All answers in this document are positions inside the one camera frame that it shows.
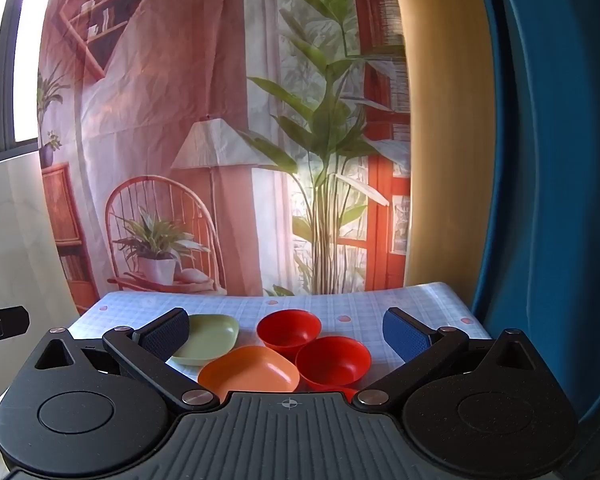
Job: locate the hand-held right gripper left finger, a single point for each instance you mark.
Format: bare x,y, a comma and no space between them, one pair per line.
166,332

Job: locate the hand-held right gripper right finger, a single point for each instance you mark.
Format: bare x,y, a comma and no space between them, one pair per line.
404,332

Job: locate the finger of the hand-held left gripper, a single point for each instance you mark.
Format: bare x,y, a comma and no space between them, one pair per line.
10,321

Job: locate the green plate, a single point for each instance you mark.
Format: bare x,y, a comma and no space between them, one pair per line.
215,332

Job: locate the blue checked tablecloth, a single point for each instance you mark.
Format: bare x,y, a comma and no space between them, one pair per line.
340,310

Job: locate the orange plate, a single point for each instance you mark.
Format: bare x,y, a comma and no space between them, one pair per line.
250,370

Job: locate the yellow wooden board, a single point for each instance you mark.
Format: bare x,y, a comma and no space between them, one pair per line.
445,135

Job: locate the printed wall tapestry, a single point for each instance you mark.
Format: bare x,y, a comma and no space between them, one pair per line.
190,85

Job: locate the dark window frame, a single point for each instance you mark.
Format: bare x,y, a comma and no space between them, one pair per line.
7,60

